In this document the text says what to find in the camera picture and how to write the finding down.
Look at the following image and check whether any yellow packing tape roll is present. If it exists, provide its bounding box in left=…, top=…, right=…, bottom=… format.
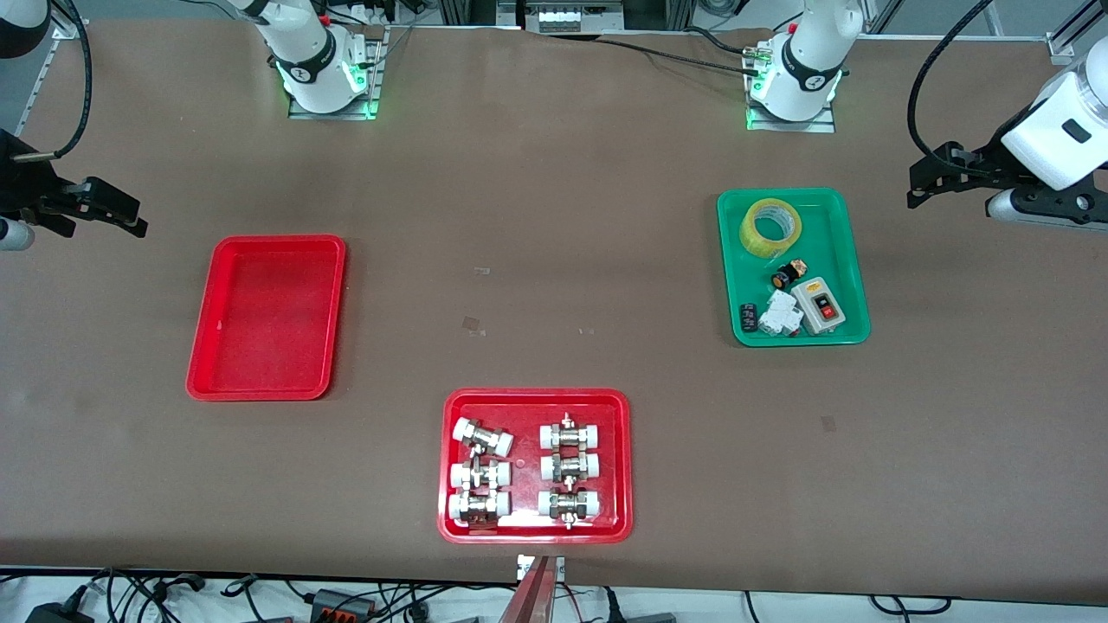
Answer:
left=738, top=197, right=803, bottom=260

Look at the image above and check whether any green plastic tray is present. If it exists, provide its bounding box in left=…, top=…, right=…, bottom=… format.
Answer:
left=717, top=188, right=871, bottom=348

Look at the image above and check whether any red plastic tray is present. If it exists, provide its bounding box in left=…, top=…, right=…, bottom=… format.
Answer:
left=437, top=389, right=634, bottom=545
left=186, top=235, right=347, bottom=402

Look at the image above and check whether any white circuit breaker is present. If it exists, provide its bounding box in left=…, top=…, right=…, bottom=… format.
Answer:
left=758, top=290, right=803, bottom=337

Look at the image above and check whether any black power adapter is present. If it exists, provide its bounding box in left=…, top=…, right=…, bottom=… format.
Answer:
left=24, top=597, right=98, bottom=623

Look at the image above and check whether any grey power strip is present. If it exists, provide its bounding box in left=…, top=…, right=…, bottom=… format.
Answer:
left=522, top=0, right=626, bottom=35

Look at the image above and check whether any brass fitting with white caps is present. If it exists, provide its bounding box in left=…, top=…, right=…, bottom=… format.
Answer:
left=540, top=452, right=602, bottom=485
left=449, top=459, right=512, bottom=491
left=538, top=488, right=602, bottom=530
left=448, top=491, right=512, bottom=528
left=539, top=414, right=603, bottom=452
left=453, top=418, right=514, bottom=458

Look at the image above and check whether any black connector box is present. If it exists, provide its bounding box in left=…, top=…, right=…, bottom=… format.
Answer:
left=310, top=588, right=375, bottom=620

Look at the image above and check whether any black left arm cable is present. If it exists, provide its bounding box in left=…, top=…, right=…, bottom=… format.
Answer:
left=906, top=0, right=996, bottom=176

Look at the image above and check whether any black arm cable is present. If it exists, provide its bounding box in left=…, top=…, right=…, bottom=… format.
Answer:
left=13, top=0, right=93, bottom=165
left=906, top=0, right=996, bottom=176

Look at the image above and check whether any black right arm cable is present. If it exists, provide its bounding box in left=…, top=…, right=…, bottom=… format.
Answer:
left=13, top=0, right=93, bottom=165

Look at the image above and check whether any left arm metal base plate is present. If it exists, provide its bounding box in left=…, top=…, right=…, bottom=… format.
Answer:
left=746, top=43, right=837, bottom=134

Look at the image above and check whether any aluminium frame profile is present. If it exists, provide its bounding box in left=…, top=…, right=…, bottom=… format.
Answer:
left=16, top=16, right=89, bottom=139
left=1046, top=0, right=1108, bottom=63

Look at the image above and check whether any grey push button switch box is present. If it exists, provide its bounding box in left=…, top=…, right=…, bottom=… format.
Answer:
left=791, top=277, right=847, bottom=336

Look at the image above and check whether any thin black cable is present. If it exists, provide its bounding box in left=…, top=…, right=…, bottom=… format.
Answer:
left=684, top=26, right=780, bottom=58
left=597, top=36, right=767, bottom=75
left=868, top=594, right=955, bottom=617
left=221, top=573, right=291, bottom=600

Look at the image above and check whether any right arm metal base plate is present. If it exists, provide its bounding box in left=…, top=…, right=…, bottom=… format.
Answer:
left=288, top=26, right=387, bottom=121

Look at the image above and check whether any aluminium profile post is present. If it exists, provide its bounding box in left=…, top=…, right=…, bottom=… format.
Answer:
left=497, top=556, right=559, bottom=623

